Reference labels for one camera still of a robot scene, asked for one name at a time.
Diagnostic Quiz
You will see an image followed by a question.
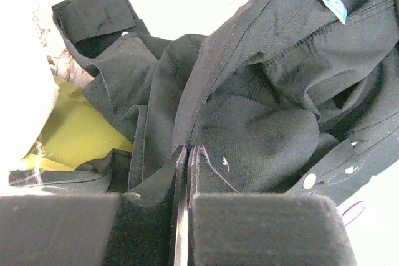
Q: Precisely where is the white shirt in basket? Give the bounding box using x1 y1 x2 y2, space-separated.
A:
1 2 59 163

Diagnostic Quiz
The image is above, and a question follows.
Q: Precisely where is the black shirt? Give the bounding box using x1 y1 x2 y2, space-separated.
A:
7 0 398 203

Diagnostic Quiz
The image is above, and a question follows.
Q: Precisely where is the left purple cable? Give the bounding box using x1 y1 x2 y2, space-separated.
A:
340 200 367 226

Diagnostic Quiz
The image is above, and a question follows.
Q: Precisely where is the green laundry basket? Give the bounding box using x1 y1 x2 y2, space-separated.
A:
21 77 133 171

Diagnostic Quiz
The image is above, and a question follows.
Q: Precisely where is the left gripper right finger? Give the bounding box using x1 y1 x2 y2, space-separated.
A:
188 146 357 265

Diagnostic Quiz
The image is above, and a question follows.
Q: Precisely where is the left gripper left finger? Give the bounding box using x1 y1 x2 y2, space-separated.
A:
1 146 187 265

